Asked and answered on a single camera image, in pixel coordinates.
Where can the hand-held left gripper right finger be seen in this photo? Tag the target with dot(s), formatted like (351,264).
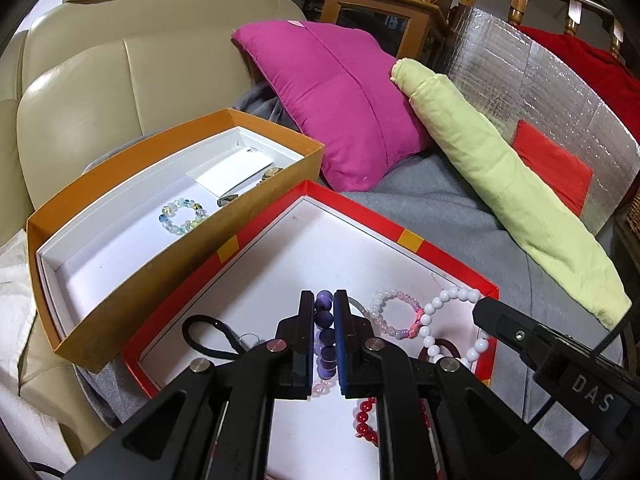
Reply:
(342,355)

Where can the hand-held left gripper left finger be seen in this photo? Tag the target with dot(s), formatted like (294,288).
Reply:
(309,360)

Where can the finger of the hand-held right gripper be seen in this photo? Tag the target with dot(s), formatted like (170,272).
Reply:
(505,325)

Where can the red cardboard box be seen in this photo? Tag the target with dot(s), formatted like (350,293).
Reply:
(300,250)

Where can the person's right hand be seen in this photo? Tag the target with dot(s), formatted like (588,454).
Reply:
(580,454)

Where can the grey blanket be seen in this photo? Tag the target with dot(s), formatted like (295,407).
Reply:
(475,240)

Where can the light green bolster cushion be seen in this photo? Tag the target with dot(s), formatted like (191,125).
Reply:
(500,175)

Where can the wicker basket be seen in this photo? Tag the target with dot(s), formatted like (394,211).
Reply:
(631,230)

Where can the orange cardboard box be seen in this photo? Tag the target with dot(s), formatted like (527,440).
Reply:
(125,310)

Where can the white card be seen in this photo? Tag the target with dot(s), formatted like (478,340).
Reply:
(230,170)

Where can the silver foil insulation board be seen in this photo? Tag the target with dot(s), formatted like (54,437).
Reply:
(550,85)

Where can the magenta cushion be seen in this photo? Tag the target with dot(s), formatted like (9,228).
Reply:
(340,100)

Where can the red cloth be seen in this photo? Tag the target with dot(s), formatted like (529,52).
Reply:
(600,65)

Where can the white cloth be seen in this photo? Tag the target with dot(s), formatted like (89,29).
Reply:
(30,360)

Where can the beige leather sofa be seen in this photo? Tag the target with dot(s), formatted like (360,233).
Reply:
(100,60)

